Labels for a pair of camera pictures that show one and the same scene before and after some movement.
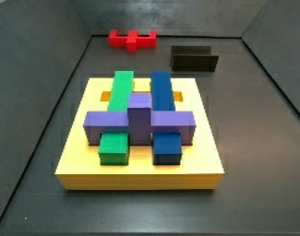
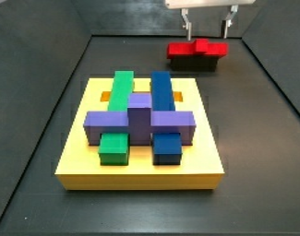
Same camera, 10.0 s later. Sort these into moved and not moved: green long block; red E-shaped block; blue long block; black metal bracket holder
Moved: red E-shaped block
Not moved: black metal bracket holder; green long block; blue long block
